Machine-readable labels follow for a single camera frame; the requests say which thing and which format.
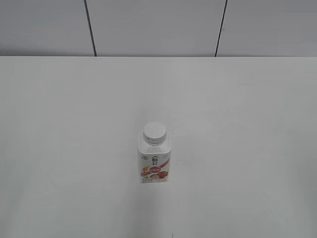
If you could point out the white plastic bottle cap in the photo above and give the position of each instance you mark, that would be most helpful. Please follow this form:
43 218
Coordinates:
154 133

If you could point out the white yili changqing yogurt bottle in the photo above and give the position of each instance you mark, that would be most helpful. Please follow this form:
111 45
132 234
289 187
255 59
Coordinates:
154 160

